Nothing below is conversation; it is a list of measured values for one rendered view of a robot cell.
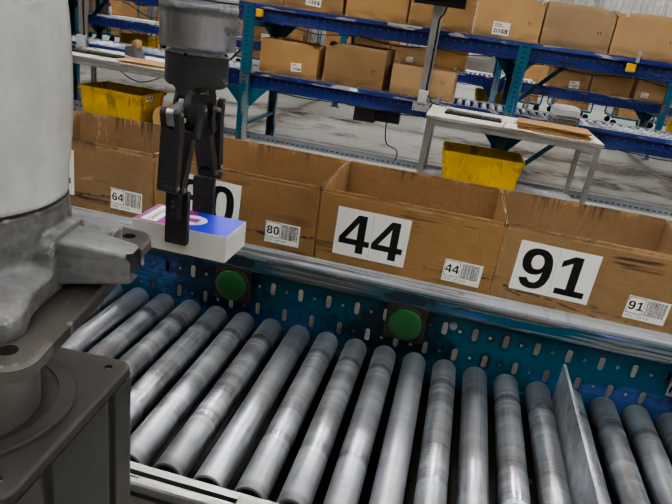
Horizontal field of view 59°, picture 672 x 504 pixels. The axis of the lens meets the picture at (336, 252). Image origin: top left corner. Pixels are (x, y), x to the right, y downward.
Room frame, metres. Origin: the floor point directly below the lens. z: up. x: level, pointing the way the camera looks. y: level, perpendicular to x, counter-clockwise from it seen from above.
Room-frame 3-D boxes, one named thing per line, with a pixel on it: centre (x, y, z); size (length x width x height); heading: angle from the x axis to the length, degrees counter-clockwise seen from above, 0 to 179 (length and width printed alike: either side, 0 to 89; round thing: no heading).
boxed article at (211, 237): (0.73, 0.20, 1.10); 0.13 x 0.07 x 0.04; 80
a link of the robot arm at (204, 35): (0.73, 0.20, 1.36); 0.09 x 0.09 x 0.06
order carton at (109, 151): (1.46, 0.60, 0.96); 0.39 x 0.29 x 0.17; 80
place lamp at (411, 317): (1.10, -0.17, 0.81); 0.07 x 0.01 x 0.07; 80
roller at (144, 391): (0.94, 0.29, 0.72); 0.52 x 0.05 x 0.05; 170
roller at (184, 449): (0.92, 0.16, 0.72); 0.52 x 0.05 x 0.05; 170
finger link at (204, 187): (0.77, 0.19, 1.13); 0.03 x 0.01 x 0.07; 80
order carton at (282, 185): (1.39, 0.22, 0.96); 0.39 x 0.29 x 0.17; 80
